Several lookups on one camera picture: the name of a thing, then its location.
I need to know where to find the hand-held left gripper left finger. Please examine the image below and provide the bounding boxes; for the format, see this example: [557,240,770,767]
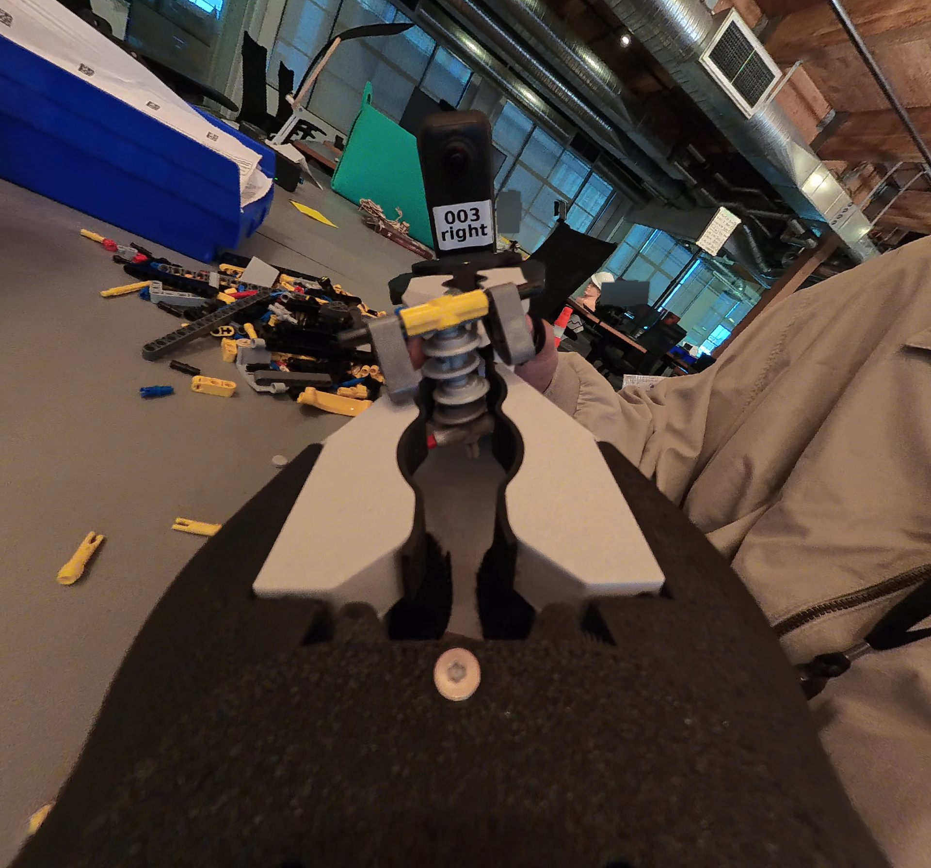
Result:
[252,389,450,639]

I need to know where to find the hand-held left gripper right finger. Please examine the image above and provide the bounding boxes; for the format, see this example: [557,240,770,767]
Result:
[473,371,664,639]

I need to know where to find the grey toy brick assembly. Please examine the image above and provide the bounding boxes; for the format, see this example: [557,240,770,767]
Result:
[339,288,542,459]

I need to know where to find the person's right forearm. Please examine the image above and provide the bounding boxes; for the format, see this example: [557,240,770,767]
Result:
[542,234,931,572]

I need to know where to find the grey desk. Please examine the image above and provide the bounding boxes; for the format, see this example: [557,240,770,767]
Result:
[0,176,450,847]

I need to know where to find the person's right hand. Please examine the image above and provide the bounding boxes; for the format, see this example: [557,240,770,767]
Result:
[513,321,564,397]

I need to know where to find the teal folding bin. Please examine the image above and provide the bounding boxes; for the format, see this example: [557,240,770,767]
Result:
[330,82,436,256]

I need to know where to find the black tilted board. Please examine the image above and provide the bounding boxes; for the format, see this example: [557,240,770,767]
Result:
[527,221,619,325]

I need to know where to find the pile of toy bricks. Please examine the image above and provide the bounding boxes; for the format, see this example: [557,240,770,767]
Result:
[78,229,387,418]

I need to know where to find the long dark grey beam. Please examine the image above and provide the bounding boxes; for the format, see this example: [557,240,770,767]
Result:
[142,293,281,362]

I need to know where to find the white air vent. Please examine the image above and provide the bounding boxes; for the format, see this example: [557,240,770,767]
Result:
[701,9,783,119]

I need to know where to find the blue bin with papers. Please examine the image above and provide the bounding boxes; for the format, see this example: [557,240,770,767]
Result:
[0,0,274,208]

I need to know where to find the person's beige jacket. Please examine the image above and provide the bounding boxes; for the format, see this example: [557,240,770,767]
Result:
[727,446,931,868]

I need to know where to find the silver ventilation duct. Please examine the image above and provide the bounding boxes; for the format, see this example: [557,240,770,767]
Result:
[567,0,873,258]

